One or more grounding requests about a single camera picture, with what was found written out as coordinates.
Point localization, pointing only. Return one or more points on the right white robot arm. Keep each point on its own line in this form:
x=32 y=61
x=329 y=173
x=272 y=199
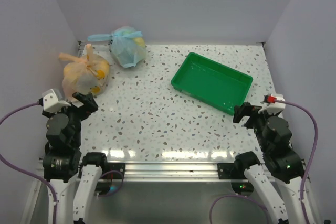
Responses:
x=280 y=179

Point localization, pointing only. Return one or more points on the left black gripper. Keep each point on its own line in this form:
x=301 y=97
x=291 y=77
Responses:
x=85 y=104

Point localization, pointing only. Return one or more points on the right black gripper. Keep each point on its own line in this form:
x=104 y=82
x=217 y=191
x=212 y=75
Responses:
x=247 y=114

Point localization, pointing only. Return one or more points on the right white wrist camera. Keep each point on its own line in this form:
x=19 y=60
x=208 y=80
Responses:
x=274 y=102

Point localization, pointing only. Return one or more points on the green plastic tray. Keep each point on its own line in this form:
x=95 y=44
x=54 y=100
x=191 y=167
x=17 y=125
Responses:
x=212 y=83

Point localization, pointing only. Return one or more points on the orange banana-print plastic bag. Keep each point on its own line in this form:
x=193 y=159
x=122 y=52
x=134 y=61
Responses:
x=86 y=74

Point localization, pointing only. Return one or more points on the blue tied plastic bag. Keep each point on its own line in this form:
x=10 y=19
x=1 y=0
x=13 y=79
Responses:
x=126 y=45

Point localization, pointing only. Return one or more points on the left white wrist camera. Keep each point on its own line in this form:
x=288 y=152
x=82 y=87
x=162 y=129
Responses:
x=52 y=101

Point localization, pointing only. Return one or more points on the aluminium frame rail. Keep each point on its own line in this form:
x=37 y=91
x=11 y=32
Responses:
x=183 y=171

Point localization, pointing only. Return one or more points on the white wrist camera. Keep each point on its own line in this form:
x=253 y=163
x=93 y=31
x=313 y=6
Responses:
x=52 y=101
x=274 y=102

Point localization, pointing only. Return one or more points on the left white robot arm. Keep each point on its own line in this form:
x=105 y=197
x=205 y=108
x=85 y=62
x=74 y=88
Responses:
x=73 y=177

